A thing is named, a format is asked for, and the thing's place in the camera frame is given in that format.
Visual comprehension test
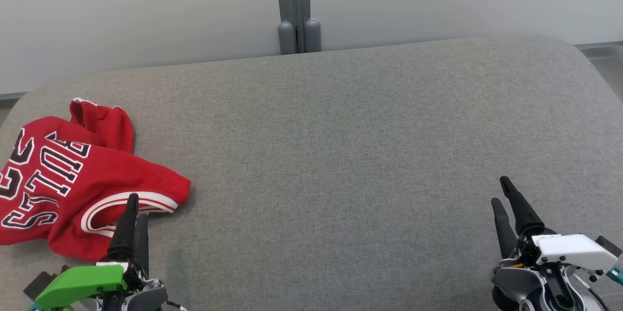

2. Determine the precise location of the red Bulls basketball jersey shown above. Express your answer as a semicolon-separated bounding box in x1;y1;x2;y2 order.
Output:
0;115;191;262

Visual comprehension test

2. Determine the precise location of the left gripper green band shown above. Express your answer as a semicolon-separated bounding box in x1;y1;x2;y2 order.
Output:
35;193;149;310

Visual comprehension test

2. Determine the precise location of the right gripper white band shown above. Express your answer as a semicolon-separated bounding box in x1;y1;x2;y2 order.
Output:
491;176;619;273

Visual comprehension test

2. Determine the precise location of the grey metal partition post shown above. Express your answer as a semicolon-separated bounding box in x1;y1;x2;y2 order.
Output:
274;0;322;55

